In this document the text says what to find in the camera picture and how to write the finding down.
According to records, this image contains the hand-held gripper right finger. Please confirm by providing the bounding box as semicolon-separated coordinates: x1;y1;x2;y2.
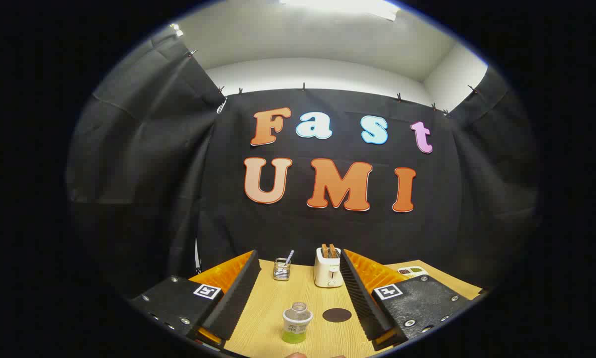
339;249;472;351

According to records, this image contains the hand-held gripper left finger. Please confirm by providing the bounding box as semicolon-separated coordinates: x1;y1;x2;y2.
129;250;262;351

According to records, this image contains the dark brown round coaster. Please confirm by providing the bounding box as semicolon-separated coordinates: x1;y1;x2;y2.
323;308;352;323

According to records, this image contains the white green label juice bottle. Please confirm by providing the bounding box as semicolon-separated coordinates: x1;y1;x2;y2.
282;302;313;344

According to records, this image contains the wooden table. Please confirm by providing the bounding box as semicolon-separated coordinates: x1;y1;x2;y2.
188;259;485;358

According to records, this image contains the cream toaster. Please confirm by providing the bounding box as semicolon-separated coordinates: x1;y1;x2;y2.
314;247;343;288

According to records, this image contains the ceiling light panel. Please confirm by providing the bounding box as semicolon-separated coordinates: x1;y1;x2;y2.
280;0;400;21

